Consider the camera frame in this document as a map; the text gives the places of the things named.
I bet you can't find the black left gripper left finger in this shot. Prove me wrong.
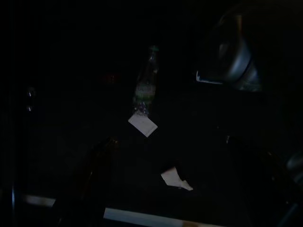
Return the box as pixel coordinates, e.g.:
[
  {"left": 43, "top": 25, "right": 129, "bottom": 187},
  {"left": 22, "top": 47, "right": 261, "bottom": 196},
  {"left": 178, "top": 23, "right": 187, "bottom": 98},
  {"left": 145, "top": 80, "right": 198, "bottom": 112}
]
[{"left": 52, "top": 136, "right": 119, "bottom": 227}]

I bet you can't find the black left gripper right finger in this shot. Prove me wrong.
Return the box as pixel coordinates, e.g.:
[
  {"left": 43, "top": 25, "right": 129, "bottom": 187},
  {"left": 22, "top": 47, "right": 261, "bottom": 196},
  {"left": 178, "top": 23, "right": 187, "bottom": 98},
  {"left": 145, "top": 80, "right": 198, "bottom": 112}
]
[{"left": 226, "top": 134, "right": 303, "bottom": 227}]

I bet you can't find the crumpled white tissue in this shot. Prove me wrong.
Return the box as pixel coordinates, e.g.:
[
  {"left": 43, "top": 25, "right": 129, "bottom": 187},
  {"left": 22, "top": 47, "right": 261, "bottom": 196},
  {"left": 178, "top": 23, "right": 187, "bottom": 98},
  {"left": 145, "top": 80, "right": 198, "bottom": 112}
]
[{"left": 160, "top": 166, "right": 194, "bottom": 191}]

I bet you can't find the clear plastic bottle green cap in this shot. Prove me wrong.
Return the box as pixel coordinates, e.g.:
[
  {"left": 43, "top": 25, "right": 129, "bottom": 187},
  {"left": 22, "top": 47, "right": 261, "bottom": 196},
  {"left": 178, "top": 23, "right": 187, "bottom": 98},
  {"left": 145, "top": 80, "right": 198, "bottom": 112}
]
[{"left": 132, "top": 45, "right": 160, "bottom": 117}]

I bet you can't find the white square paper card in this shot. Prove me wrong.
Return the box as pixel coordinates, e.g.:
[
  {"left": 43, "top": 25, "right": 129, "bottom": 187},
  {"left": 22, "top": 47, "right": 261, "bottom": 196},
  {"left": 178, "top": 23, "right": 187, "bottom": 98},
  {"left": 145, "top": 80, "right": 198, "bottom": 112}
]
[{"left": 127, "top": 113, "right": 159, "bottom": 138}]

